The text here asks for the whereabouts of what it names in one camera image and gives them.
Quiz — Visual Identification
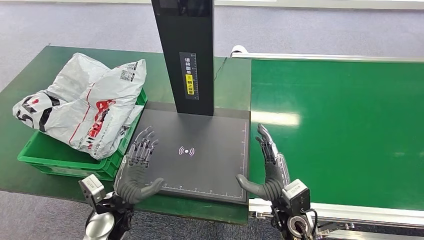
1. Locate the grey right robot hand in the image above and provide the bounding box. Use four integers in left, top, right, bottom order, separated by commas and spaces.
235, 123, 292, 202

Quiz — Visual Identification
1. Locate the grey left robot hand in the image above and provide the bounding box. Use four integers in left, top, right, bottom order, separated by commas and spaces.
113, 125, 165, 205

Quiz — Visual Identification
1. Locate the white SF courier package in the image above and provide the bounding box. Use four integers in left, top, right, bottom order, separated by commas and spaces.
12, 52, 147, 161

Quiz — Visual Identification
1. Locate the black weighing scale with column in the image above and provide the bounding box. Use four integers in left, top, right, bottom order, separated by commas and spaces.
127, 0, 251, 206

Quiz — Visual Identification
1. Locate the green plastic basket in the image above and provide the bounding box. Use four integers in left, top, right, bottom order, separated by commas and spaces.
17, 87, 148, 182

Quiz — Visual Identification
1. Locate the green belt conveyor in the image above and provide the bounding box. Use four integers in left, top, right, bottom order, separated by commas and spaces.
230, 45, 424, 240

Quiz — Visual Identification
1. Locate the white conveyor end cap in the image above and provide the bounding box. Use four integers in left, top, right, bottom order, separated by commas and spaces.
230, 45, 249, 59

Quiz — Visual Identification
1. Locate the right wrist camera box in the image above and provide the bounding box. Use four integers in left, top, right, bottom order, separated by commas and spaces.
281, 178, 311, 216

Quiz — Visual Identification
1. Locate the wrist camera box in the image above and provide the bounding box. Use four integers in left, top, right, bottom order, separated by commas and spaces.
281, 178, 311, 216
78, 174, 107, 206

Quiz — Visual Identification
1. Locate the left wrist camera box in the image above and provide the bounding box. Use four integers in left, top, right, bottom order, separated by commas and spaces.
78, 174, 107, 206

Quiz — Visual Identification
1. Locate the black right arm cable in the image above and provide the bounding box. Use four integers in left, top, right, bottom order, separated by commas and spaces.
301, 207, 320, 233

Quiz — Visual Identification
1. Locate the thin black scale cable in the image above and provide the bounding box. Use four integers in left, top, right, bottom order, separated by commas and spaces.
213, 56, 229, 82

